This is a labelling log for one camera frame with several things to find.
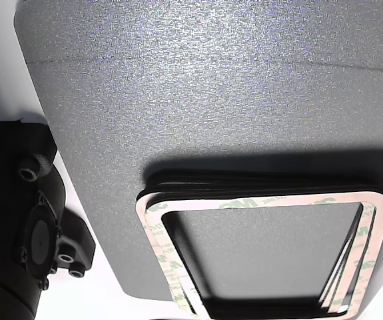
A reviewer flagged rectangular frame with tape liner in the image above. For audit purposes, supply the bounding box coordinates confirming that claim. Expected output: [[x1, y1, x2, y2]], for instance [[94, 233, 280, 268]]
[[143, 191, 383, 318], [135, 189, 377, 316], [137, 181, 383, 314]]

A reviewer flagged dark gray foam mat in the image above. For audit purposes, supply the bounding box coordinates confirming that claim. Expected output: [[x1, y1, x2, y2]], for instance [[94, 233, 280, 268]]
[[13, 0, 383, 316]]

